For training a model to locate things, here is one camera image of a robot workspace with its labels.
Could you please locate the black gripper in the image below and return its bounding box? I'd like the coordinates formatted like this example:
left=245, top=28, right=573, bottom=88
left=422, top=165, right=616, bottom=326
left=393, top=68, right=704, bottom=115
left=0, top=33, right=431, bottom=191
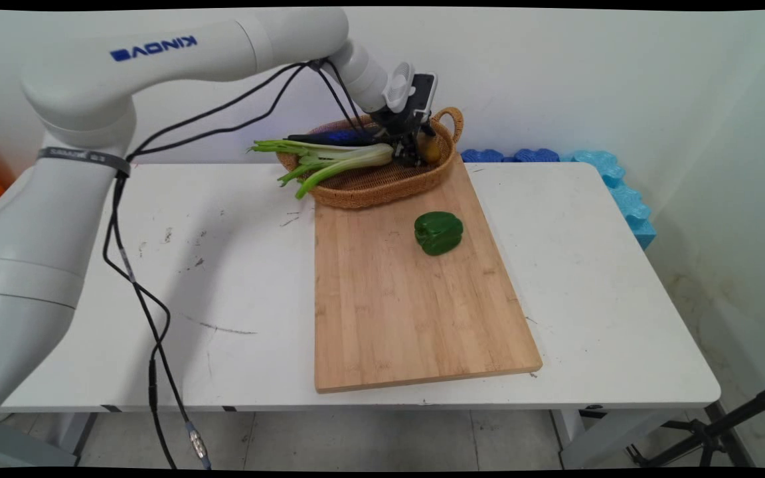
left=373, top=106, right=434, bottom=168

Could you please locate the green bell pepper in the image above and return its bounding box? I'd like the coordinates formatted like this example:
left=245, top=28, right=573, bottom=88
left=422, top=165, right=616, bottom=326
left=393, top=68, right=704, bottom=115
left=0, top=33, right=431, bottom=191
left=413, top=211, right=465, bottom=257

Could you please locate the yellow fruit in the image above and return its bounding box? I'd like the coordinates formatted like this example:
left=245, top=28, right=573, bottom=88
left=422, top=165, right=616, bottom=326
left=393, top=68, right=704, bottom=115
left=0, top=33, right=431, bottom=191
left=420, top=125, right=444, bottom=166

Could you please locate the woven wicker basket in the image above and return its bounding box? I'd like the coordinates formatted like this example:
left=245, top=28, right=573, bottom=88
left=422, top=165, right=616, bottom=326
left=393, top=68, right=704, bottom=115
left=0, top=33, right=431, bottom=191
left=276, top=108, right=465, bottom=211

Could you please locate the green onion bunch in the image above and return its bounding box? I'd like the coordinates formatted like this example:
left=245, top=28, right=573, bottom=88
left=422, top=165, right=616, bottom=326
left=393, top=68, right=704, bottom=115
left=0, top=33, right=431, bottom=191
left=247, top=138, right=395, bottom=200

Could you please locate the dark purple eggplant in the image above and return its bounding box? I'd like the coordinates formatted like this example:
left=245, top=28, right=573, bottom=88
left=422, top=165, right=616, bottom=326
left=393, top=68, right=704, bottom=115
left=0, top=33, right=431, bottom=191
left=287, top=129, right=384, bottom=147

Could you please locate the wooden cutting board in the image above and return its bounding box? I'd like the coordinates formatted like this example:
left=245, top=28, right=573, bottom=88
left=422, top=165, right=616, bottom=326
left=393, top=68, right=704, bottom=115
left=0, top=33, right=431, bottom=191
left=313, top=159, right=544, bottom=394

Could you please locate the light blue foam mat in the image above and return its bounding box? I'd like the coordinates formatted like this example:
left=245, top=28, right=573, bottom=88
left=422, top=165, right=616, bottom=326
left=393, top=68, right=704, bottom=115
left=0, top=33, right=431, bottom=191
left=559, top=150, right=657, bottom=251

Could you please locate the white table leg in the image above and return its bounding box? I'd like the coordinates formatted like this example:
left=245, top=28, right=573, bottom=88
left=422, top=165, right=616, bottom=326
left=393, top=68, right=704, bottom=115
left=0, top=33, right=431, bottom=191
left=551, top=408, right=683, bottom=469

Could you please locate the black tripod stand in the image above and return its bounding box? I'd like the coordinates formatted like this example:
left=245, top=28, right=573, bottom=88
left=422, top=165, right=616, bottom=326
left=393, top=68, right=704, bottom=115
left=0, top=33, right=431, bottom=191
left=625, top=381, right=765, bottom=468

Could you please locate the grey table leg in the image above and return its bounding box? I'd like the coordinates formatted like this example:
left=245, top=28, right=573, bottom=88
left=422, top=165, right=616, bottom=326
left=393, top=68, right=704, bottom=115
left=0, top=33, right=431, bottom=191
left=0, top=412, right=99, bottom=468

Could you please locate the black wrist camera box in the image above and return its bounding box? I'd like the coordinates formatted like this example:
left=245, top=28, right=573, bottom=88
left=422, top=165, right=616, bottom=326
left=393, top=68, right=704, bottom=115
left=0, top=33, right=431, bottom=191
left=408, top=72, right=438, bottom=121

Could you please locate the black strap on arm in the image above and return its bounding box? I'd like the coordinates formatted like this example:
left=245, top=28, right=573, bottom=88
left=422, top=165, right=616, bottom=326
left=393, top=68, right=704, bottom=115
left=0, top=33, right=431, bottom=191
left=37, top=147, right=133, bottom=178

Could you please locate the black cable with metal connector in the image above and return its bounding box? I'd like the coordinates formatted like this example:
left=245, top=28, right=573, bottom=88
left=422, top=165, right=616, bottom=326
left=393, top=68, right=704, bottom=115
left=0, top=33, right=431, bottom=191
left=102, top=60, right=383, bottom=470

